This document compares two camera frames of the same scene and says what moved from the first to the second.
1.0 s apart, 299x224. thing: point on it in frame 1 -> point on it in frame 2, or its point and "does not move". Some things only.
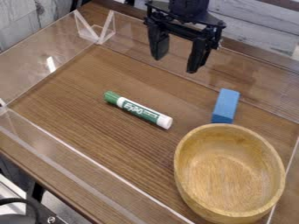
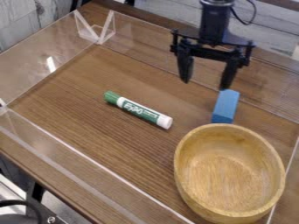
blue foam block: x=226 y=107 does not move
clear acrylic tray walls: x=200 y=143 does not move
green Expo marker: x=158 y=119 does not move
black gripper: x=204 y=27 -> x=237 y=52
